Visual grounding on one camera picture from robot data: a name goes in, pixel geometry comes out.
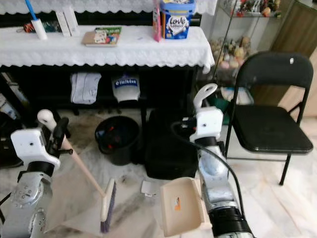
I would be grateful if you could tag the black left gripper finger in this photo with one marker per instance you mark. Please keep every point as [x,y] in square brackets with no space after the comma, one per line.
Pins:
[60,130]

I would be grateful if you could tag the beige plastic dustpan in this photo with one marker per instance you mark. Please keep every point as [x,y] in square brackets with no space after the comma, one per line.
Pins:
[181,206]

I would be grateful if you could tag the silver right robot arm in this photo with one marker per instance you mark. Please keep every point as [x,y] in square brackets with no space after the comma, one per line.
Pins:
[219,193]

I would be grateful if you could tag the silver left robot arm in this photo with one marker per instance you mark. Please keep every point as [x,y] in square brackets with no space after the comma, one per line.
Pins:
[26,203]

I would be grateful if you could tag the black soft suitcase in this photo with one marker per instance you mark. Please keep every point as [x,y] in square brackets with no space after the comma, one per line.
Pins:
[166,148]

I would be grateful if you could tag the plain white cloth bag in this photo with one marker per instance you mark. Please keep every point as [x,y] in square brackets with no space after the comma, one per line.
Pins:
[85,88]

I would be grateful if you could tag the black plastic bucket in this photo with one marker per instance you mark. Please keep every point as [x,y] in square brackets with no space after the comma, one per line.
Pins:
[118,144]

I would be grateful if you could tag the white bag with blue label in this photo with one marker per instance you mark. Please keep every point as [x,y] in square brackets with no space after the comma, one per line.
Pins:
[126,87]

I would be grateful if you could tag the white paper scrap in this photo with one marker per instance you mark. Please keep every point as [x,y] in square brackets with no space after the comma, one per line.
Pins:
[147,187]

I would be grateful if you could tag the black folding chair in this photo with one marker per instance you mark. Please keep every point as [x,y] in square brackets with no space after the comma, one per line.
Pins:
[270,129]

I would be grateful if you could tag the glass cabinet with figurines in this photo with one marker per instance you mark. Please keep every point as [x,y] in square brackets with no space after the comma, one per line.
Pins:
[230,47]

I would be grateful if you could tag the white lace tablecloth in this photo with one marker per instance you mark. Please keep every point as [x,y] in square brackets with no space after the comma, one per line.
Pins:
[129,52]

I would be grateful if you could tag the green and brown book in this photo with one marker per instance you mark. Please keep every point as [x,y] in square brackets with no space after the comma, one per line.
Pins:
[103,36]

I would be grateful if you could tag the blue Love carton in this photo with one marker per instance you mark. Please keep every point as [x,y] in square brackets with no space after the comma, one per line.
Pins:
[177,21]

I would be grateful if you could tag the white upright box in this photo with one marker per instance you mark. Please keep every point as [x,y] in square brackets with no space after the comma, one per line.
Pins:
[62,24]
[72,20]

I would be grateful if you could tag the slim pink carton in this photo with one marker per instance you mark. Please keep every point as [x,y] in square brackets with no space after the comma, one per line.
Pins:
[156,21]

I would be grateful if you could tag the white lace shelf cloth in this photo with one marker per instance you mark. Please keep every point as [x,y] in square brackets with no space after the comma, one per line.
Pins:
[104,5]

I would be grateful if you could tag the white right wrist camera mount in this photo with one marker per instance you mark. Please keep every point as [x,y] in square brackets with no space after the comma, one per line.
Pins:
[209,123]

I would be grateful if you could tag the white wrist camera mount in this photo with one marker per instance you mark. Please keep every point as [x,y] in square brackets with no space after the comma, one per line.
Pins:
[209,123]
[29,146]

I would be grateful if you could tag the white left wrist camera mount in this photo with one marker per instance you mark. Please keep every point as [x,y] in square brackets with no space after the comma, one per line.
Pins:
[29,146]

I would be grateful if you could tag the dark wooden table frame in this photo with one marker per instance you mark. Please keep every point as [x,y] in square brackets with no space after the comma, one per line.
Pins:
[166,87]

